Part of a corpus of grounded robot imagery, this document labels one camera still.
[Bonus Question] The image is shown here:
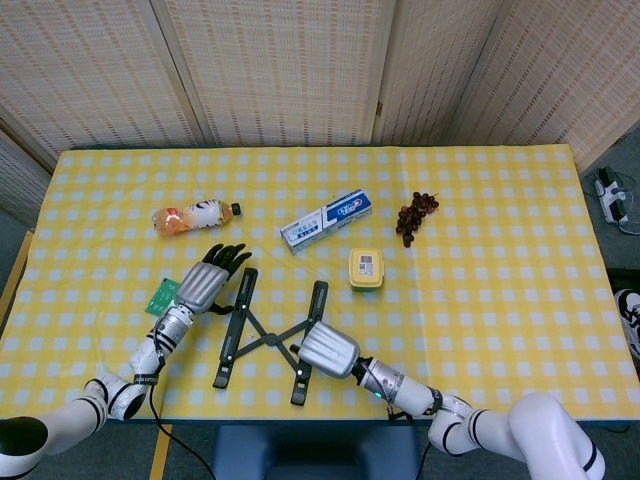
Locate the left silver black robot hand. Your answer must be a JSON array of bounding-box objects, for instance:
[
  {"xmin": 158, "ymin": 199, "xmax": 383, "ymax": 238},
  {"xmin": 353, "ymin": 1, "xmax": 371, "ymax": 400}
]
[{"xmin": 172, "ymin": 243, "xmax": 254, "ymax": 316}]

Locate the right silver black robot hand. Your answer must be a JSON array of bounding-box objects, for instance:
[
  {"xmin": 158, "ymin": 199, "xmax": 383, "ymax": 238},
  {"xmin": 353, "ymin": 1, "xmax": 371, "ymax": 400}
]
[{"xmin": 289, "ymin": 321, "xmax": 362, "ymax": 379}]

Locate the black folding laptop stand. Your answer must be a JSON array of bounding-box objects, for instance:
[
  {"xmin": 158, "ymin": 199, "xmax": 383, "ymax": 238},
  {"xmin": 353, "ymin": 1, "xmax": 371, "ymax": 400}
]
[{"xmin": 212, "ymin": 267, "xmax": 330, "ymax": 407}]

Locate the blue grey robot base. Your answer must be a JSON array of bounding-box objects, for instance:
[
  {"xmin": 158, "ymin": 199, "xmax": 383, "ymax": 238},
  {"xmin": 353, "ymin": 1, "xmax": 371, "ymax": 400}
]
[{"xmin": 209, "ymin": 424, "xmax": 424, "ymax": 480}]

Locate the green sachet packet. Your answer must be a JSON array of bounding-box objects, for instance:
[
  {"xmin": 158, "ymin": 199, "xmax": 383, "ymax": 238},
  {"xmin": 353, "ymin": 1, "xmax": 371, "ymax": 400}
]
[{"xmin": 144, "ymin": 278, "xmax": 181, "ymax": 317}]

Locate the orange drink plastic bottle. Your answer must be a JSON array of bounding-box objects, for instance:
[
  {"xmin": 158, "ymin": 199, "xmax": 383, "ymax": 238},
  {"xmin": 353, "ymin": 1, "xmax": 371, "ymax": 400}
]
[{"xmin": 151, "ymin": 198, "xmax": 245, "ymax": 239}]

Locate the yellow lidded plastic container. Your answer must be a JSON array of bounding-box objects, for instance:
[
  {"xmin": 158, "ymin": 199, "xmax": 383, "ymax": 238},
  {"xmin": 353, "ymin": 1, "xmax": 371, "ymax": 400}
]
[{"xmin": 348, "ymin": 247, "xmax": 386, "ymax": 294}]

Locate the yellow white checked tablecloth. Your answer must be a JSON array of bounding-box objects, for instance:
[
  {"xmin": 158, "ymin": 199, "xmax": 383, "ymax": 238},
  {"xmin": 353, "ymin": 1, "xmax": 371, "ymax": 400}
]
[{"xmin": 0, "ymin": 144, "xmax": 640, "ymax": 425}]

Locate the white blue toothpaste box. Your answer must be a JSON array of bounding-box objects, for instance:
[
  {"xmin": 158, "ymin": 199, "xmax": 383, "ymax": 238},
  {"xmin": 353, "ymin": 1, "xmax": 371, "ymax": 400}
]
[{"xmin": 279, "ymin": 188, "xmax": 373, "ymax": 256}]

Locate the dark red grape bunch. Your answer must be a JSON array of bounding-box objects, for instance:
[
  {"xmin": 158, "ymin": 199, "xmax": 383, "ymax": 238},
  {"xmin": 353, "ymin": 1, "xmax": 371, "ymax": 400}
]
[{"xmin": 395, "ymin": 190, "xmax": 442, "ymax": 249}]

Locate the woven folding screen panel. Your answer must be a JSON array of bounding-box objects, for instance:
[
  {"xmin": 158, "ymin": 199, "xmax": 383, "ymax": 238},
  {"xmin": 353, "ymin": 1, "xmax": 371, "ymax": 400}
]
[
  {"xmin": 0, "ymin": 0, "xmax": 206, "ymax": 166},
  {"xmin": 372, "ymin": 0, "xmax": 506, "ymax": 146},
  {"xmin": 149, "ymin": 0, "xmax": 399, "ymax": 147},
  {"xmin": 449, "ymin": 0, "xmax": 640, "ymax": 171},
  {"xmin": 0, "ymin": 127, "xmax": 54, "ymax": 216}
]

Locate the white black sneaker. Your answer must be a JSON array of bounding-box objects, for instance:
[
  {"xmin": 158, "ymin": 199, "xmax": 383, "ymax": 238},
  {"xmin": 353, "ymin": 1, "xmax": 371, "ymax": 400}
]
[{"xmin": 613, "ymin": 288, "xmax": 640, "ymax": 359}]

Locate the white power strip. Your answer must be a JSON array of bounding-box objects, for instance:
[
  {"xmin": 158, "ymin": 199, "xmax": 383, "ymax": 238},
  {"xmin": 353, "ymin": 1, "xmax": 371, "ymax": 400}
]
[{"xmin": 593, "ymin": 168, "xmax": 631, "ymax": 225}]

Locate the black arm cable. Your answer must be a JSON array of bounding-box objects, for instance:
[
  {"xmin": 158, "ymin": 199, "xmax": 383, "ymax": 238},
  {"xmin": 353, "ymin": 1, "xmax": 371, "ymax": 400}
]
[{"xmin": 148, "ymin": 379, "xmax": 217, "ymax": 479}]

